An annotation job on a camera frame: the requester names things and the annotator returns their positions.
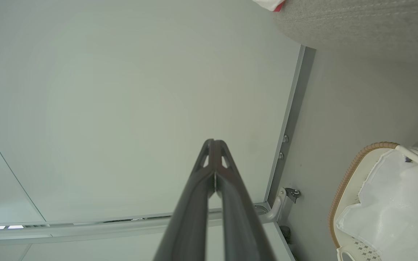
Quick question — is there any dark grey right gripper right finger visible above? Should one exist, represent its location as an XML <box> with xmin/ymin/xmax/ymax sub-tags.
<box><xmin>215</xmin><ymin>140</ymin><xmax>275</xmax><ymax>261</ymax></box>

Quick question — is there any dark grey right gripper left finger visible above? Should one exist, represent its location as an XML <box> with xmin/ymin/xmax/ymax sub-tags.
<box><xmin>153</xmin><ymin>139</ymin><xmax>216</xmax><ymax>261</ymax></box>

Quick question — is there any red and white knit garment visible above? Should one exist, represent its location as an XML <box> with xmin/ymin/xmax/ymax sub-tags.
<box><xmin>253</xmin><ymin>0</ymin><xmax>286</xmax><ymax>12</ymax></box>

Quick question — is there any white laundry basket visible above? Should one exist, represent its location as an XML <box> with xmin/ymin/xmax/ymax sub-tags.
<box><xmin>328</xmin><ymin>141</ymin><xmax>418</xmax><ymax>261</ymax></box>

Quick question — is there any grey partition caster foot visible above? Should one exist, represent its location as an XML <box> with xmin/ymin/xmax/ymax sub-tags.
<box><xmin>263</xmin><ymin>187</ymin><xmax>302</xmax><ymax>244</ymax></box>

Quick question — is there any pale green partition panel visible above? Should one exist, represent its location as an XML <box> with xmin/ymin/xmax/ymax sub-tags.
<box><xmin>0</xmin><ymin>0</ymin><xmax>302</xmax><ymax>227</ymax></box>
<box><xmin>0</xmin><ymin>222</ymin><xmax>296</xmax><ymax>261</ymax></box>

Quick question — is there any white cloth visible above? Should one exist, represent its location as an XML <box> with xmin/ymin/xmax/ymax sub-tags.
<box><xmin>336</xmin><ymin>149</ymin><xmax>418</xmax><ymax>261</ymax></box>

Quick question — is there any grey aluminium partition post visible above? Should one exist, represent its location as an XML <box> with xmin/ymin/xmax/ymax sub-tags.
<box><xmin>0</xmin><ymin>208</ymin><xmax>271</xmax><ymax>247</ymax></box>

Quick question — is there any grey aluminium partition base rail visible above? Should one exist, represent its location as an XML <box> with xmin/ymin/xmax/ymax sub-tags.
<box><xmin>265</xmin><ymin>45</ymin><xmax>316</xmax><ymax>218</ymax></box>

